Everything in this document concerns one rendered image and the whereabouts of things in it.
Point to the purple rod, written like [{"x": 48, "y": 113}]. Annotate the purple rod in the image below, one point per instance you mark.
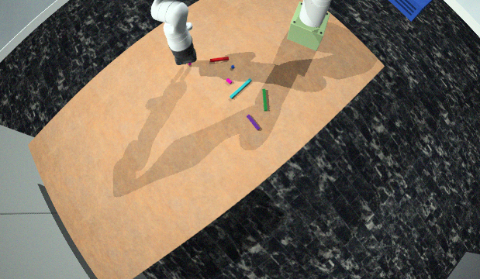
[{"x": 253, "y": 122}]

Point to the turquoise rod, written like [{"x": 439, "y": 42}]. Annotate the turquoise rod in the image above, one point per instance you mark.
[{"x": 240, "y": 88}]

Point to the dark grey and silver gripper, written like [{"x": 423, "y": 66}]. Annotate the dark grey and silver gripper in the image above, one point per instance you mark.
[{"x": 184, "y": 49}]

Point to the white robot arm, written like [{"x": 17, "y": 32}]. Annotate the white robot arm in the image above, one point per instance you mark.
[{"x": 176, "y": 13}]

